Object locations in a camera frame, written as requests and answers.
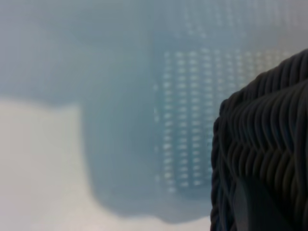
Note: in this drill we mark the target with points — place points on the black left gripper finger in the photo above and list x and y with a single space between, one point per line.
255 211

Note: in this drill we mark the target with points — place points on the dark brown wicker basket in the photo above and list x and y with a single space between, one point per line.
264 120

